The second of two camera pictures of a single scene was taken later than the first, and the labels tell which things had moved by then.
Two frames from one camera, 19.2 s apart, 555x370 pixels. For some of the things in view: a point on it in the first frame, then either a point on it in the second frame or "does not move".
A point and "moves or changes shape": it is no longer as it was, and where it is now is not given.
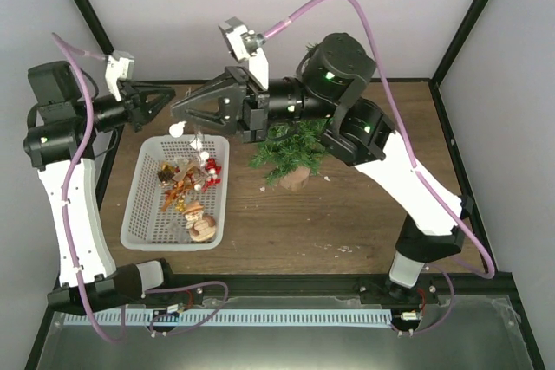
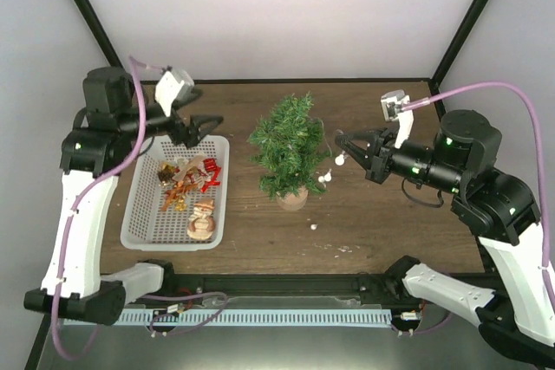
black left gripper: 133,99 -> 191,136
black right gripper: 244,109 -> 375,160
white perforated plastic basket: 146,227 does not move
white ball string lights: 177,129 -> 339,160
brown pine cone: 166,174 does not move
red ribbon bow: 213,170 does not move
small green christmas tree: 290,152 moves or changes shape
